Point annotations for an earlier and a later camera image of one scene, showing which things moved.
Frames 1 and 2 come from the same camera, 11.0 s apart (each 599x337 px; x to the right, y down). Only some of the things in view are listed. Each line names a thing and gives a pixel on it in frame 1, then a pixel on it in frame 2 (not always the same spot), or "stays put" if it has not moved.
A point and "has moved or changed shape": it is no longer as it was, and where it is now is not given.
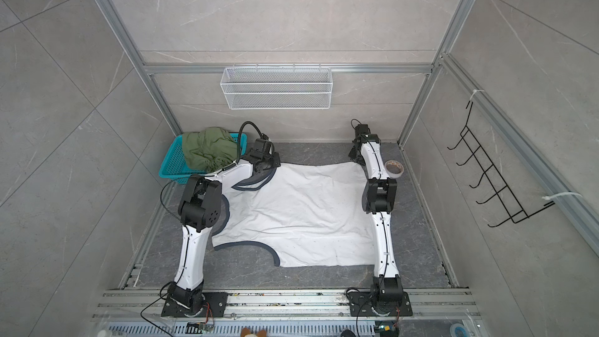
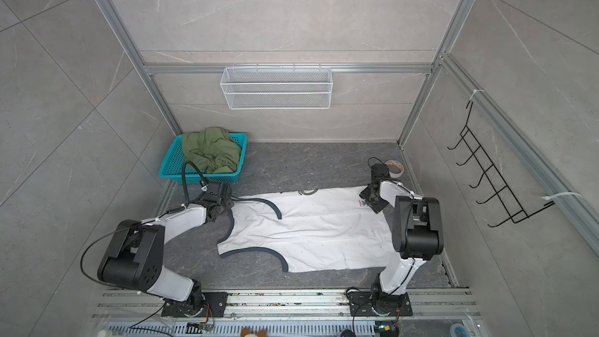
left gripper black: (277, 158) to (229, 201)
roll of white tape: (394, 168) stays put
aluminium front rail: (147, 305) stays put
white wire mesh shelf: (277, 88) stays put
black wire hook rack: (515, 214) stays put
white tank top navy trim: (307, 215) has moved or changed shape
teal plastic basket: (175, 164) stays put
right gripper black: (352, 155) to (366, 193)
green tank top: (210, 149) stays put
